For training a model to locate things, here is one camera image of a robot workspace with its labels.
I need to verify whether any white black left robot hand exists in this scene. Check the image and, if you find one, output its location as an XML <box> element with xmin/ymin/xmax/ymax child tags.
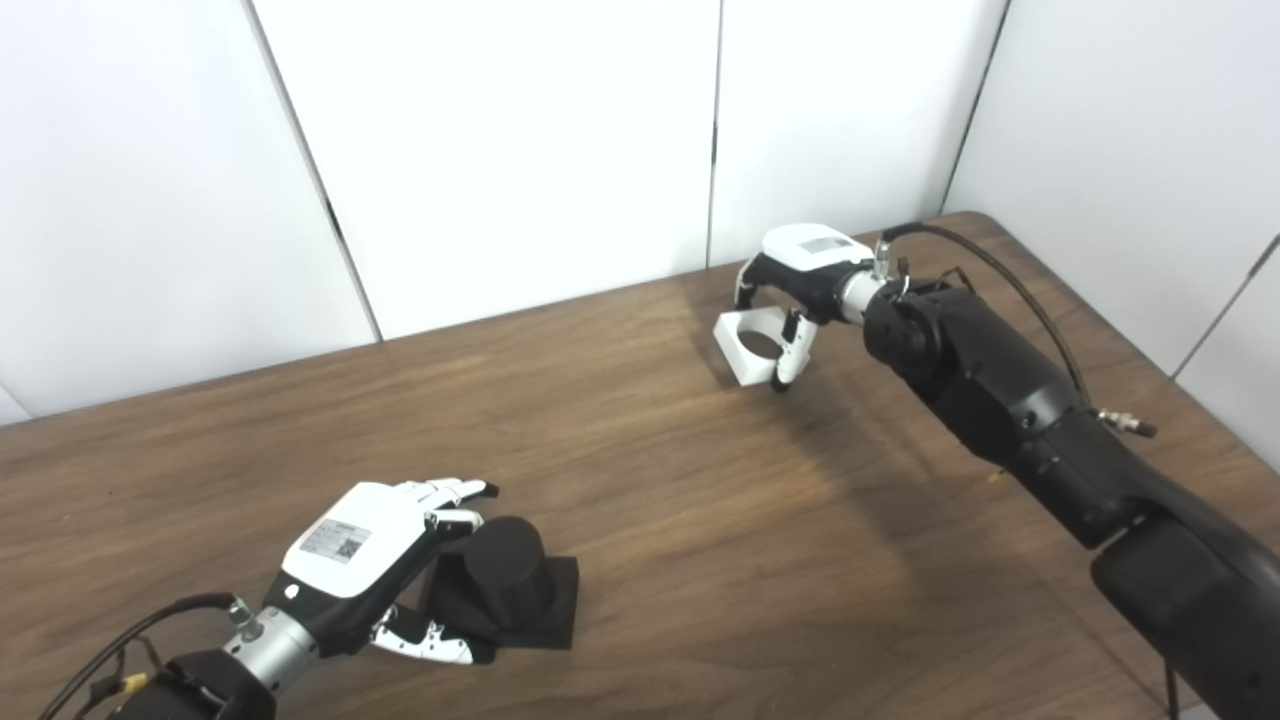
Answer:
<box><xmin>262</xmin><ymin>478</ymin><xmax>500</xmax><ymax>666</ymax></box>

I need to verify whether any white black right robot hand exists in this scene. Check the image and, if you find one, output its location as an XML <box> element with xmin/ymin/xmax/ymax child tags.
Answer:
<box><xmin>733</xmin><ymin>223</ymin><xmax>881</xmax><ymax>394</ymax></box>

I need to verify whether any white square piece with hole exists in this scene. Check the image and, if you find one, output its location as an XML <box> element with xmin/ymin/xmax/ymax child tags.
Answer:
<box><xmin>713</xmin><ymin>305</ymin><xmax>816</xmax><ymax>388</ymax></box>

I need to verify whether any black peg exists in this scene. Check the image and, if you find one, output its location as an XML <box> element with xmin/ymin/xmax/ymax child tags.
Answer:
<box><xmin>420</xmin><ymin>516</ymin><xmax>580</xmax><ymax>651</ymax></box>

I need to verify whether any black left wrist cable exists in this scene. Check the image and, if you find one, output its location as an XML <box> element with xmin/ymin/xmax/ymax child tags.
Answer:
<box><xmin>38</xmin><ymin>592</ymin><xmax>261</xmax><ymax>720</ymax></box>

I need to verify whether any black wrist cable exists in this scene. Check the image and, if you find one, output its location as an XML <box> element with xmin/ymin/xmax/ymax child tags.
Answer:
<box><xmin>38</xmin><ymin>592</ymin><xmax>261</xmax><ymax>720</ymax></box>
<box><xmin>872</xmin><ymin>222</ymin><xmax>1159</xmax><ymax>439</ymax></box>

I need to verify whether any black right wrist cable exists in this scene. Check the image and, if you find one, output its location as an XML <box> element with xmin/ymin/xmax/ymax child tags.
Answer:
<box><xmin>872</xmin><ymin>222</ymin><xmax>1159</xmax><ymax>439</ymax></box>

